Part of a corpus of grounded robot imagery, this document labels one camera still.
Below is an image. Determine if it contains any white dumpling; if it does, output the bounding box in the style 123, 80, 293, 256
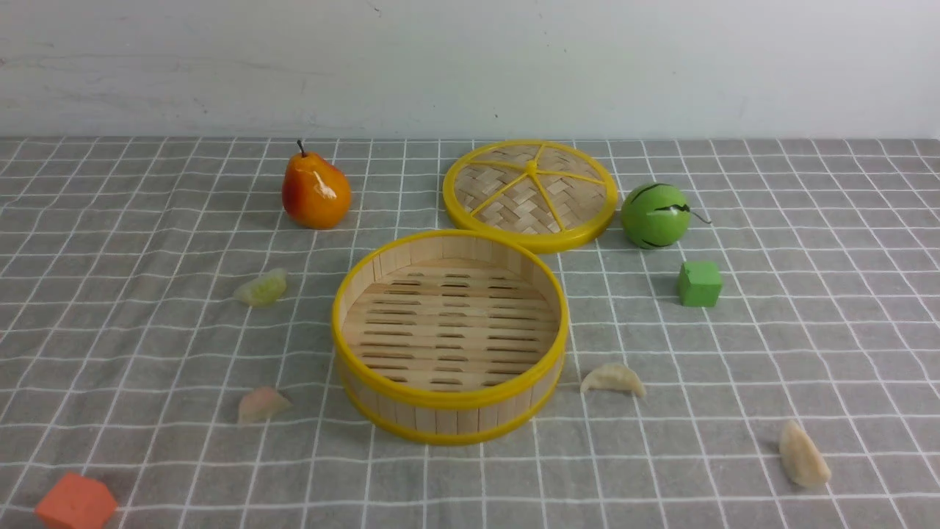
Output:
778, 420, 832, 489
579, 364, 647, 399

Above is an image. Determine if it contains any green dumpling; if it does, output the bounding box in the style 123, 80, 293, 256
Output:
233, 268, 288, 307

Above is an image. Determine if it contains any pink dumpling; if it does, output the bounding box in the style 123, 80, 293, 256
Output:
237, 387, 292, 425

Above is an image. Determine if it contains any bamboo steamer tray yellow rim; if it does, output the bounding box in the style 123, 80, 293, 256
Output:
331, 230, 568, 445

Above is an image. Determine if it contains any woven bamboo steamer lid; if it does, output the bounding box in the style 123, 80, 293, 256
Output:
442, 140, 618, 253

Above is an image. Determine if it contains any orange toy pear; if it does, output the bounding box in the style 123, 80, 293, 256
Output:
281, 140, 352, 230

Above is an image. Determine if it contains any green toy watermelon ball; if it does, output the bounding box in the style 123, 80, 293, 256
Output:
621, 183, 712, 250

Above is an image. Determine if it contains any green cube block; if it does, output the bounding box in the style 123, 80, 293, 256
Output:
677, 260, 724, 308

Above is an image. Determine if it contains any grey checked tablecloth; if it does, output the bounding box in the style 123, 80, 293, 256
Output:
1, 137, 939, 528

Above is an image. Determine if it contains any orange cube block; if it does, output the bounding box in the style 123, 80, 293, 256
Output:
35, 472, 118, 528

